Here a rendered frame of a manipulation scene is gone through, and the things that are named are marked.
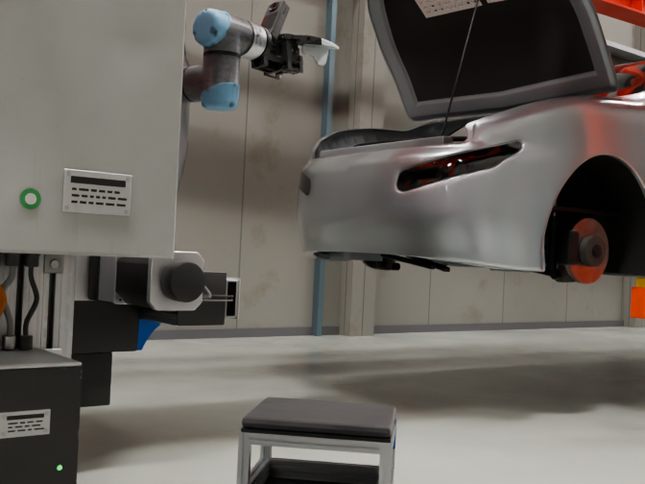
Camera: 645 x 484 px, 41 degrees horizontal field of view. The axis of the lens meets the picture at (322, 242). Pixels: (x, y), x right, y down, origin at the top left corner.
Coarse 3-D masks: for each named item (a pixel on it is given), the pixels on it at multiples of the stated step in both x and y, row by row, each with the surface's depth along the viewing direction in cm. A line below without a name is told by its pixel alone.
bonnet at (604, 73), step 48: (384, 0) 512; (432, 0) 489; (480, 0) 467; (528, 0) 446; (576, 0) 422; (384, 48) 542; (432, 48) 518; (480, 48) 491; (528, 48) 465; (576, 48) 442; (432, 96) 540; (480, 96) 508; (528, 96) 479
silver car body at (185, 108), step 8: (184, 48) 301; (184, 56) 285; (184, 104) 286; (184, 112) 287; (184, 120) 287; (184, 128) 287; (184, 136) 288; (184, 144) 288; (184, 152) 290; (184, 160) 291
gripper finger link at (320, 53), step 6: (324, 42) 189; (330, 42) 190; (306, 48) 188; (312, 48) 188; (318, 48) 189; (324, 48) 189; (330, 48) 191; (336, 48) 191; (306, 54) 188; (312, 54) 188; (318, 54) 188; (324, 54) 189; (318, 60) 188; (324, 60) 189
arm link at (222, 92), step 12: (204, 60) 171; (216, 60) 169; (228, 60) 170; (240, 60) 173; (192, 72) 173; (204, 72) 171; (216, 72) 169; (228, 72) 170; (192, 84) 173; (204, 84) 170; (216, 84) 169; (228, 84) 170; (192, 96) 175; (204, 96) 170; (216, 96) 169; (228, 96) 170; (204, 108) 173; (216, 108) 172; (228, 108) 172
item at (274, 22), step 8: (272, 8) 187; (280, 8) 186; (288, 8) 188; (264, 16) 187; (272, 16) 185; (280, 16) 185; (264, 24) 185; (272, 24) 183; (280, 24) 185; (272, 32) 182
